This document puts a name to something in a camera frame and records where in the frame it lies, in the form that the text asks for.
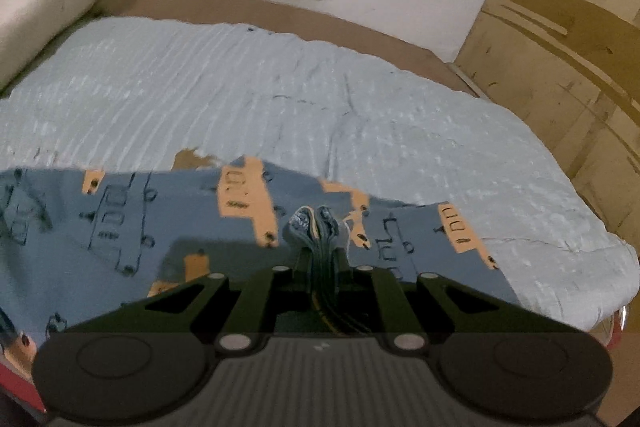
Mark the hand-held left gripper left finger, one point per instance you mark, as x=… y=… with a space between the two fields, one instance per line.
x=302 y=276

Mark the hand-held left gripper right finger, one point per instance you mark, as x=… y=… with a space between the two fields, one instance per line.
x=345 y=276

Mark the blue pants with orange print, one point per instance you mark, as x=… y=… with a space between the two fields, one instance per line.
x=165 y=217

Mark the light blue quilted blanket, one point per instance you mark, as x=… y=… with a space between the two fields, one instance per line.
x=250 y=97

